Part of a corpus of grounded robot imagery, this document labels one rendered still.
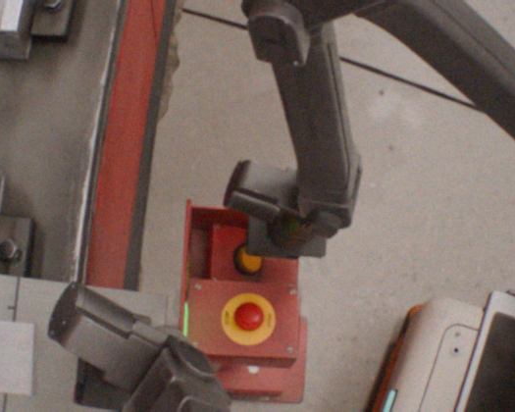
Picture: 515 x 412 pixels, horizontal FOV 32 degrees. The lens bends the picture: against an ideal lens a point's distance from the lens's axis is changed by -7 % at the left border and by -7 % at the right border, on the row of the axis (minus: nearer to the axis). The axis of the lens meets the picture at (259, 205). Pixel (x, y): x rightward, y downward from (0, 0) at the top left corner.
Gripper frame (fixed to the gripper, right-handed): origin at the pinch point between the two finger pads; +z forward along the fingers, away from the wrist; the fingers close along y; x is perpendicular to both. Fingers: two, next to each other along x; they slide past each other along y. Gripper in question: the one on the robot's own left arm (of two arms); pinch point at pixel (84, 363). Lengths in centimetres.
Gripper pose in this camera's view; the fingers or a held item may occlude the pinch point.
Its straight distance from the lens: 99.6
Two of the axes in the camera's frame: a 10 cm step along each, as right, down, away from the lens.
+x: 8.4, 2.2, 5.0
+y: -0.9, 9.6, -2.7
